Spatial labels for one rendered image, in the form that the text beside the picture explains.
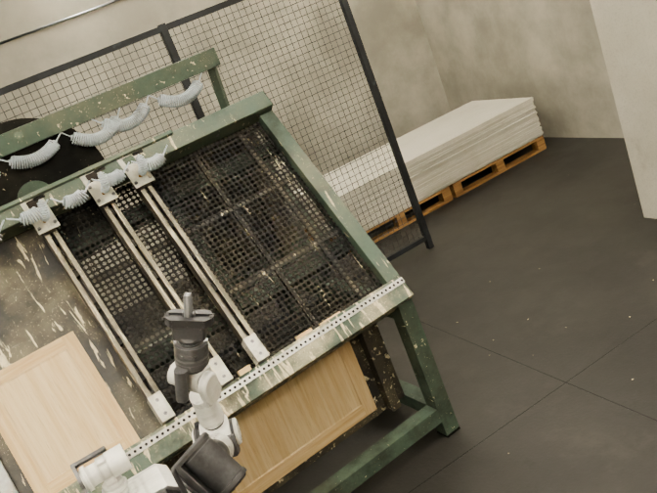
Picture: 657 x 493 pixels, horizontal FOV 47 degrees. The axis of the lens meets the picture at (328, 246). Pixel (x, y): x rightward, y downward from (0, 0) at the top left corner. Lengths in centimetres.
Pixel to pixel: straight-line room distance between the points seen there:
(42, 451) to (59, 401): 21
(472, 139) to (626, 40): 256
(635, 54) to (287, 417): 320
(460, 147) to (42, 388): 509
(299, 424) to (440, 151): 411
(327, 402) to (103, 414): 112
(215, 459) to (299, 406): 183
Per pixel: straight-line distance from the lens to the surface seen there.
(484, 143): 760
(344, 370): 380
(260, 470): 373
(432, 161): 724
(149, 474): 197
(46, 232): 354
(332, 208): 373
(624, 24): 529
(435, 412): 392
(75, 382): 336
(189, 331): 193
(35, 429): 333
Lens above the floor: 227
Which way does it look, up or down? 18 degrees down
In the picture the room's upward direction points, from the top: 22 degrees counter-clockwise
